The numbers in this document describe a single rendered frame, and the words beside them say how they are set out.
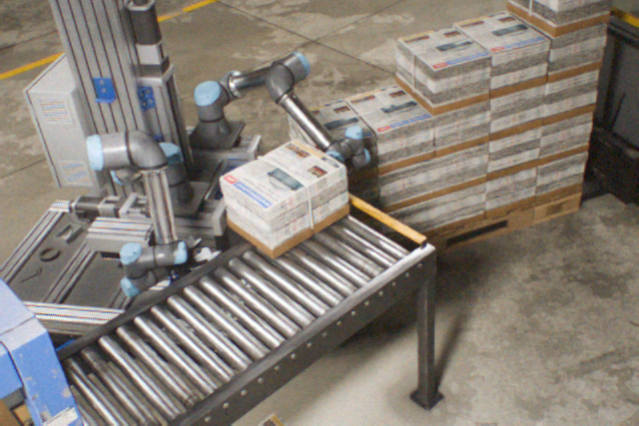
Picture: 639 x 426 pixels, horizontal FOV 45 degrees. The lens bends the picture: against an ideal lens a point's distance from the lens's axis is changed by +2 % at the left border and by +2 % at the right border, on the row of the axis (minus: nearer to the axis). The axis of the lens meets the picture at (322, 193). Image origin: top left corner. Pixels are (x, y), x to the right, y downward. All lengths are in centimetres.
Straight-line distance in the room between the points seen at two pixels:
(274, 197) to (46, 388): 125
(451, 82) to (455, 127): 24
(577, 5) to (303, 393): 207
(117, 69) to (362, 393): 165
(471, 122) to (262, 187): 125
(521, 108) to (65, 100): 202
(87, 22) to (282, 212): 102
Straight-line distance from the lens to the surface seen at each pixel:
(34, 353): 160
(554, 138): 393
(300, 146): 291
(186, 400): 237
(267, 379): 242
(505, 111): 367
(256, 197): 267
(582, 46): 376
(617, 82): 449
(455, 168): 366
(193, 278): 274
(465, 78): 345
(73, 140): 328
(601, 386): 346
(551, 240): 410
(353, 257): 273
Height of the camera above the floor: 257
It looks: 36 degrees down
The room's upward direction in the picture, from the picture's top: 5 degrees counter-clockwise
